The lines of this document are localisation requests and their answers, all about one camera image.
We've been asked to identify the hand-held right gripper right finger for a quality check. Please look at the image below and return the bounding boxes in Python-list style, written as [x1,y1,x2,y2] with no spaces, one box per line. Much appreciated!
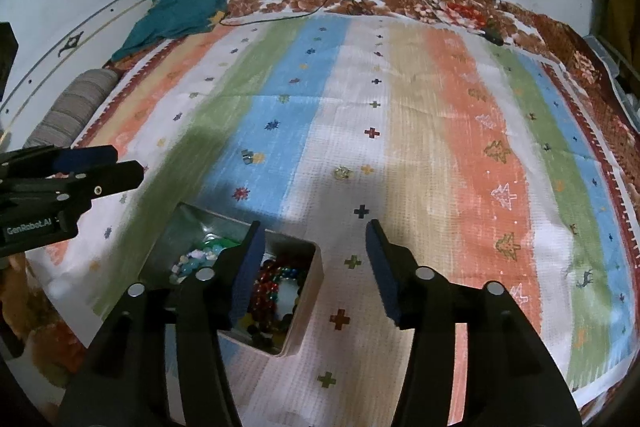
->
[365,219,583,427]

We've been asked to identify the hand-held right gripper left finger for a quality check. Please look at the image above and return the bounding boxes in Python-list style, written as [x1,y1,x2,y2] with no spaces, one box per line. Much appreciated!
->
[59,221,266,427]

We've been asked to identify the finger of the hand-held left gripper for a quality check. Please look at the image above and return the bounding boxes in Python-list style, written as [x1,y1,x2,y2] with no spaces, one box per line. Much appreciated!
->
[0,144,120,180]
[0,160,145,218]

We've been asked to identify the red and yellow bead bracelets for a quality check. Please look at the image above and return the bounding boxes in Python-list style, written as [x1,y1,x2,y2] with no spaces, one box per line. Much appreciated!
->
[252,259,306,324]

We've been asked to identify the green bangle bracelet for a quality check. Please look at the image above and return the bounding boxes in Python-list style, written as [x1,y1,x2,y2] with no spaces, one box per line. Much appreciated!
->
[205,234,244,258]

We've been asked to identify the light teal bead bracelet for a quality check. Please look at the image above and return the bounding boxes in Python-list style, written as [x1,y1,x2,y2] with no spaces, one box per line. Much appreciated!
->
[170,257,219,284]

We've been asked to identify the yellow and dark bead bracelet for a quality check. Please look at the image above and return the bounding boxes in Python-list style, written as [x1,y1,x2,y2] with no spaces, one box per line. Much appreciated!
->
[235,307,296,353]

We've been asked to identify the silver metal tin box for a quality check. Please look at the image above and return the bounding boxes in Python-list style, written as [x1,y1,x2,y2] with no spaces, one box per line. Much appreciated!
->
[141,202,325,358]

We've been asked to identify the grey striped bolster pillow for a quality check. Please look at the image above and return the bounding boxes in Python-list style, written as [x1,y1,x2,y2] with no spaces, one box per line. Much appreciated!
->
[22,68,120,150]

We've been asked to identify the black box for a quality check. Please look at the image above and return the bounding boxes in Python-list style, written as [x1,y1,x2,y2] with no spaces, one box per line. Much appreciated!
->
[0,22,20,102]

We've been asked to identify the striped colourful cloth mat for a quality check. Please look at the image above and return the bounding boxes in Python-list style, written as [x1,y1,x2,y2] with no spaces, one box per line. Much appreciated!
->
[42,14,640,427]

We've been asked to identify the teal garment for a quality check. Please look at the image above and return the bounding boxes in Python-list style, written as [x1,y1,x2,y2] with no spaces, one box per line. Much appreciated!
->
[111,0,231,64]

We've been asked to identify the black charger adapter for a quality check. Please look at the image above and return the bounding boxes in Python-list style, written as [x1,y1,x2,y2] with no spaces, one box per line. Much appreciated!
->
[482,24,506,48]

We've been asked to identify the clear plastic bin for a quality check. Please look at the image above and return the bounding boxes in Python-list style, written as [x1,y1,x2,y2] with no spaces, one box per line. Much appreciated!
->
[582,34,640,128]

